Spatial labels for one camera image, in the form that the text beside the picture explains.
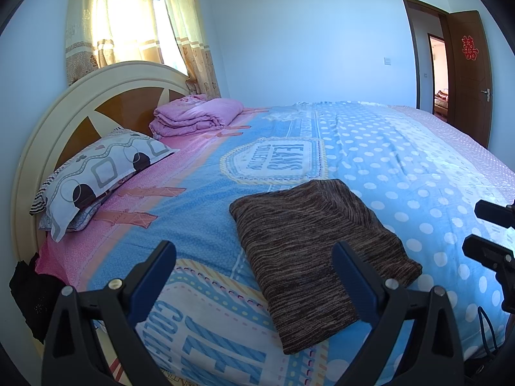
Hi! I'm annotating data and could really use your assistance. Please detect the white grey patterned pillow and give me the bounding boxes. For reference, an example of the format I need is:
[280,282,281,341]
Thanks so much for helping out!
[30,126,180,243]

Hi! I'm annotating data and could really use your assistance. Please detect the narrow yellow curtain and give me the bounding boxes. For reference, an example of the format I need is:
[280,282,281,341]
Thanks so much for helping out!
[159,0,222,99]

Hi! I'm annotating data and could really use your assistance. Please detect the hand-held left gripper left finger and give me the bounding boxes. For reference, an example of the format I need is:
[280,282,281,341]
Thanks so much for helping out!
[40,240,178,386]

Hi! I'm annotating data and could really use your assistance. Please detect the brown knit sweater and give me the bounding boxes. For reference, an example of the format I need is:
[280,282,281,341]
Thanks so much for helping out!
[229,179,423,355]

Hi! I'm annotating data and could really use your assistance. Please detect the wide yellow curtain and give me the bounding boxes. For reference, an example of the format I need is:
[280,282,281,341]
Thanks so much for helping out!
[65,0,162,87]

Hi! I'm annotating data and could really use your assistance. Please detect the striped pillow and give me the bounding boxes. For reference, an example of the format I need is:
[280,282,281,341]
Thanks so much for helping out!
[40,193,121,234]

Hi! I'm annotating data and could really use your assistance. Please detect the black cable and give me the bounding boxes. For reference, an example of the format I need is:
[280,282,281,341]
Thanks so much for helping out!
[477,306,508,367]

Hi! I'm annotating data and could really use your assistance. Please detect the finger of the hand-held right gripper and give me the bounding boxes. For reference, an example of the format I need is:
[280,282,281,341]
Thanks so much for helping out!
[474,199,515,228]
[462,235,515,279]

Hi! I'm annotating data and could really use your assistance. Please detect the folded pink quilt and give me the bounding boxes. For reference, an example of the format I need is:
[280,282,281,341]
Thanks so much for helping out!
[149,94,245,138]

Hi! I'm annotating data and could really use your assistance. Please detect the dark wooden door frame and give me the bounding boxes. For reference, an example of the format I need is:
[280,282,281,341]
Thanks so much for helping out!
[401,0,451,118]

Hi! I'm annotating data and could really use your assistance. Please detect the cream and wood headboard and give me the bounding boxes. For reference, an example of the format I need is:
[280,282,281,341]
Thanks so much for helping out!
[12,61,190,274]

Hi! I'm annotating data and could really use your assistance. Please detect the brown wooden door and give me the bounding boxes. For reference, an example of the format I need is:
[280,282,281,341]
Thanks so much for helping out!
[446,10,494,149]

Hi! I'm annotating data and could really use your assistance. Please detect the black cloth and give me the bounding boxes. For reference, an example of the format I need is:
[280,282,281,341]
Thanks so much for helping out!
[9,253,68,345]

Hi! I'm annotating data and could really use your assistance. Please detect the printed blue pink bed sheet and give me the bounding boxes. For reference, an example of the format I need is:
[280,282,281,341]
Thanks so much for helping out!
[34,100,515,386]

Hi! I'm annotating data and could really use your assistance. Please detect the window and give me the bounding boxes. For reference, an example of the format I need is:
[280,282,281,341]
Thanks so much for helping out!
[151,0,189,76]

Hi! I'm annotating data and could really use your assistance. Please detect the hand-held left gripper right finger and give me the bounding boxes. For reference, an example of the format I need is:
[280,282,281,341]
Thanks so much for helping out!
[331,241,465,386]

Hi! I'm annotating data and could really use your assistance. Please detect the red paper door decoration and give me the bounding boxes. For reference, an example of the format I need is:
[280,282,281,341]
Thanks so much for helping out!
[461,35,480,61]

